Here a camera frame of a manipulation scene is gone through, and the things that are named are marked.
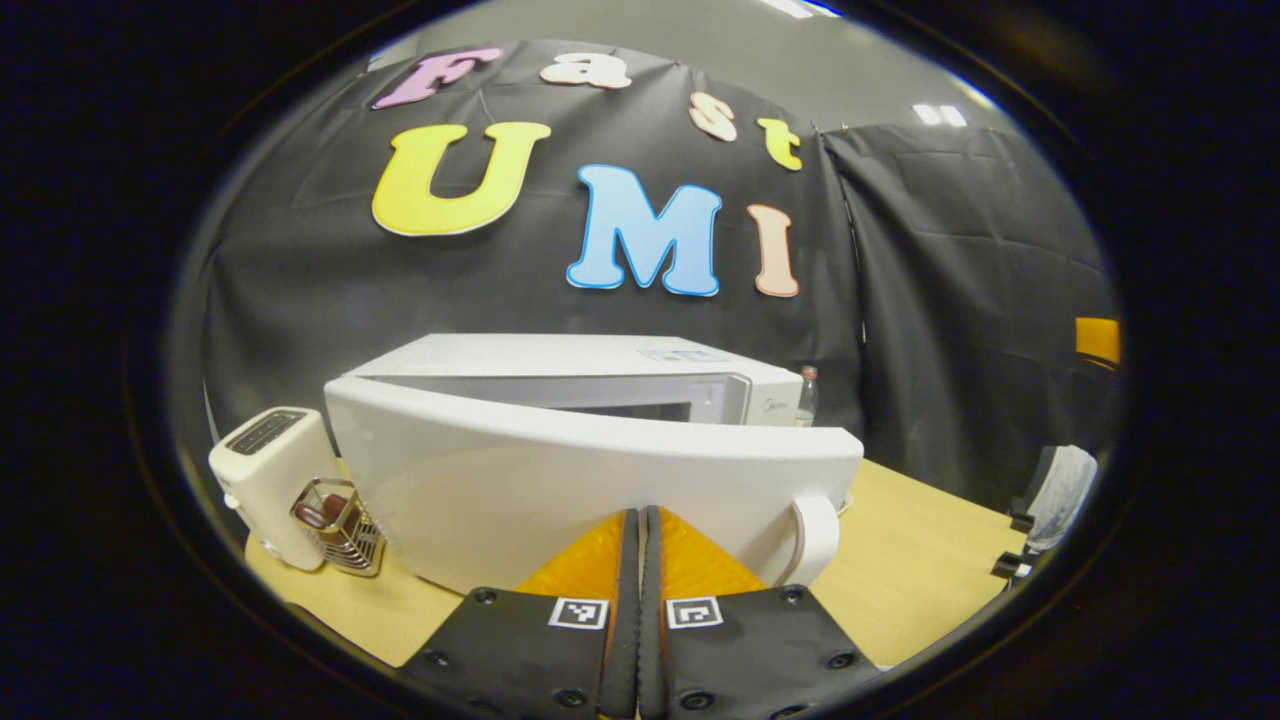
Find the metal wire basket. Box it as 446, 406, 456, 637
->
290, 477, 386, 579

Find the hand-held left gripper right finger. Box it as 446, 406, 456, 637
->
640, 506, 883, 720

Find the white toaster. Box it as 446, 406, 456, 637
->
208, 407, 346, 573

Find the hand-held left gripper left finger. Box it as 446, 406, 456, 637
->
395, 508, 641, 720

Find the white microwave oven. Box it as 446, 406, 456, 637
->
323, 333, 866, 596

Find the grey office chair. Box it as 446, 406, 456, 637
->
990, 443, 1099, 583

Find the black backdrop cloth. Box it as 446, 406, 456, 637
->
175, 40, 1121, 501

